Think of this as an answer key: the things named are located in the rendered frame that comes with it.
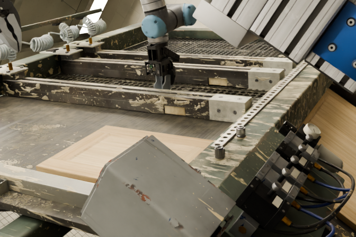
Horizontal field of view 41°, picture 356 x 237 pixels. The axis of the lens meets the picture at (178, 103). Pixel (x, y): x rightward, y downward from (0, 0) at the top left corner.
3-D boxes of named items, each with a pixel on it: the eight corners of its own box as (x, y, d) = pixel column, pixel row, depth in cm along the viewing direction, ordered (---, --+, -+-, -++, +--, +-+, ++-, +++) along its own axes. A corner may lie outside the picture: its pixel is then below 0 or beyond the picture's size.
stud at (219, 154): (222, 161, 113) (222, 149, 112) (213, 159, 114) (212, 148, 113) (226, 156, 115) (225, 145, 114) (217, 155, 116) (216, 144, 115)
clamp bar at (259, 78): (278, 92, 176) (277, 28, 168) (42, 73, 232) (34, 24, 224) (285, 85, 184) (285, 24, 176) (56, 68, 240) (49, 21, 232)
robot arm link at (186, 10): (184, 32, 155) (156, 31, 161) (200, 23, 164) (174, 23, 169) (180, 8, 152) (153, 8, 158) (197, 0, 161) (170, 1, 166)
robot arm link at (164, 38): (153, 28, 174) (172, 28, 170) (154, 40, 175) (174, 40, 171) (142, 32, 168) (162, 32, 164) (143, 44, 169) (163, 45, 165)
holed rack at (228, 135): (221, 149, 119) (221, 147, 119) (210, 147, 121) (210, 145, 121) (343, 30, 255) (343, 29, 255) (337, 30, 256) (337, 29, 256)
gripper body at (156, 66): (145, 77, 172) (141, 44, 168) (158, 71, 179) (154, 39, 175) (163, 78, 168) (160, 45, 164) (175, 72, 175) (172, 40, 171)
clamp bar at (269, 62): (291, 80, 190) (291, 20, 182) (66, 64, 246) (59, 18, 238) (297, 73, 198) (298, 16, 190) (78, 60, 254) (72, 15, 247)
